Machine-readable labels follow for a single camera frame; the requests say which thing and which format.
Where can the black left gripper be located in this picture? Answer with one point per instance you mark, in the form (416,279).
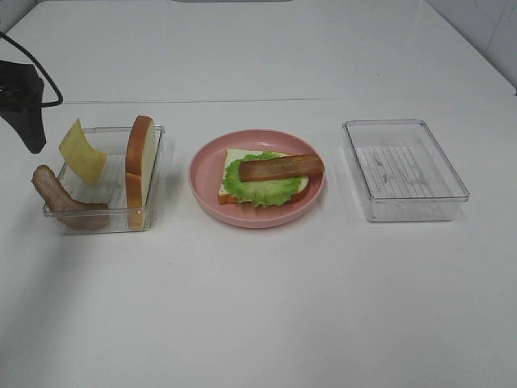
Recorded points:
(21,99)

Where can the bacon strip from tray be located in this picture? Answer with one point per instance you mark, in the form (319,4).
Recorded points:
(280,168)
(59,200)

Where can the bread slice from tray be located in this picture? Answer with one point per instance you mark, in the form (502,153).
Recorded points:
(302,190)

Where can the green lettuce leaf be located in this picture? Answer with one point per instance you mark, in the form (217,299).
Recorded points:
(262,192)

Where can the yellow cheese slice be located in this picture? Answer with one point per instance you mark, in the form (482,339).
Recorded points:
(83,159)

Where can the clear left plastic tray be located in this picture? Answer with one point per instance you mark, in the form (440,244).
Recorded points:
(110,189)

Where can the clear plastic tray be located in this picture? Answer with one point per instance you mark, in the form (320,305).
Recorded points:
(110,189)
(401,173)

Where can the bread slice in left tray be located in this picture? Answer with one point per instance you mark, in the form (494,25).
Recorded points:
(139,162)

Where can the pink round plate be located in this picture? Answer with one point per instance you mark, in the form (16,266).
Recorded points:
(207,168)

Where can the clear right plastic tray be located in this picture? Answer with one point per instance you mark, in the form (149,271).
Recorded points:
(401,173)

